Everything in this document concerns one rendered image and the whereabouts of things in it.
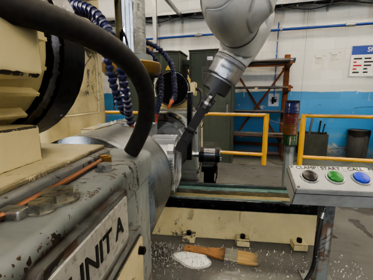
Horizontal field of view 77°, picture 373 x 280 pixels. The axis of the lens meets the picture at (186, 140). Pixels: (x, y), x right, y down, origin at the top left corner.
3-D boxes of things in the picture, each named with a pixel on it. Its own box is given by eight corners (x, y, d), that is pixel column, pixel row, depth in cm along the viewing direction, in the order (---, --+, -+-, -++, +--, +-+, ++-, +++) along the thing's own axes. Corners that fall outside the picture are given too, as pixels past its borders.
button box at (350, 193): (290, 204, 50) (296, 188, 47) (283, 180, 56) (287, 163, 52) (378, 209, 48) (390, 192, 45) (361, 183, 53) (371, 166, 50)
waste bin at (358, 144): (361, 157, 492) (365, 129, 482) (370, 162, 456) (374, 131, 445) (340, 156, 502) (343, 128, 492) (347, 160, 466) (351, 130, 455)
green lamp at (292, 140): (283, 145, 99) (284, 135, 98) (280, 143, 104) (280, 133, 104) (298, 146, 98) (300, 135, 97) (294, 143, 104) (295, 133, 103)
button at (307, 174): (302, 185, 49) (305, 179, 48) (298, 174, 51) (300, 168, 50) (317, 185, 49) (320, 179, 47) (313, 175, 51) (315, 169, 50)
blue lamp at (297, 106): (286, 113, 96) (287, 102, 95) (282, 112, 102) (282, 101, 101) (301, 113, 95) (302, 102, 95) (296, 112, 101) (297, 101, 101)
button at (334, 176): (328, 186, 48) (331, 180, 47) (323, 175, 51) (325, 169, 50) (343, 186, 48) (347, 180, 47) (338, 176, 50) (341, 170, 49)
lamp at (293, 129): (284, 135, 98) (285, 124, 97) (280, 133, 104) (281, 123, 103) (300, 135, 97) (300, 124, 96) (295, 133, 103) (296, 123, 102)
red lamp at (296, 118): (285, 124, 97) (286, 113, 96) (281, 123, 103) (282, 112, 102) (300, 124, 96) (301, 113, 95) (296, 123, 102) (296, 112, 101)
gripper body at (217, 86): (209, 74, 69) (193, 101, 71) (208, 70, 61) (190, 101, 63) (231, 86, 69) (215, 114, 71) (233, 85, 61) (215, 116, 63)
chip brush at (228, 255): (181, 254, 65) (181, 251, 65) (186, 243, 70) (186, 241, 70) (258, 268, 60) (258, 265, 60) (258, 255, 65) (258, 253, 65)
